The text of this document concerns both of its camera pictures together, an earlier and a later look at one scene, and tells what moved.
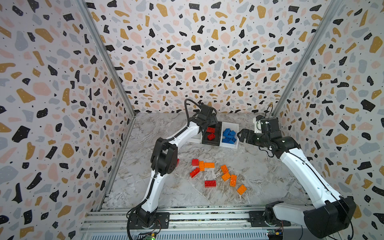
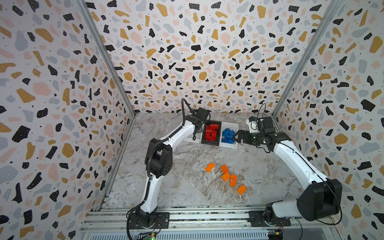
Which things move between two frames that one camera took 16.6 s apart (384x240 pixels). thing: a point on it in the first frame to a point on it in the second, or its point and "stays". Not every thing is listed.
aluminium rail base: (232, 225) stays
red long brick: (194, 173) to (213, 137)
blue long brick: (227, 140) stays
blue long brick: (226, 132) stays
